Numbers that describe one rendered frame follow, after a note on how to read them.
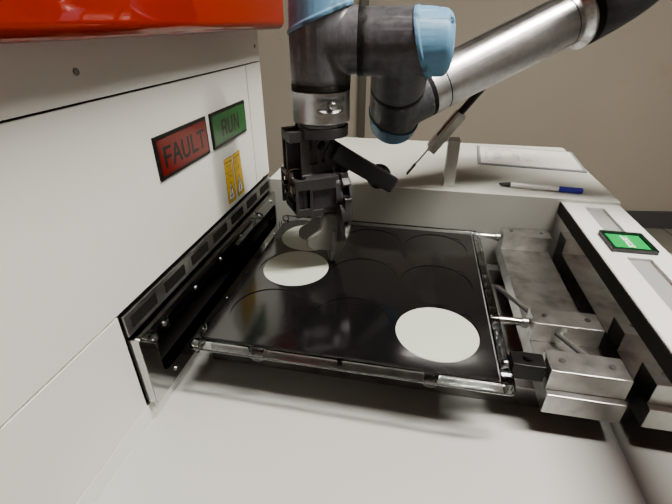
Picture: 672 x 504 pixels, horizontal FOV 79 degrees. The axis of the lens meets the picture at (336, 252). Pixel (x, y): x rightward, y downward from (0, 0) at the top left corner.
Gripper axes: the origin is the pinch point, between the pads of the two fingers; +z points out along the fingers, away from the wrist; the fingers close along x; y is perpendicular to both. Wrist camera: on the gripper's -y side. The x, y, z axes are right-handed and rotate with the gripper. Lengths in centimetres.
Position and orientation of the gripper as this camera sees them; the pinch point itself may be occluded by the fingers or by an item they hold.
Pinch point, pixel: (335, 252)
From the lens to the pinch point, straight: 64.5
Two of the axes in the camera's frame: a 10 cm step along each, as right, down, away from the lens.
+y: -9.2, 1.9, -3.4
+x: 3.9, 4.6, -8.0
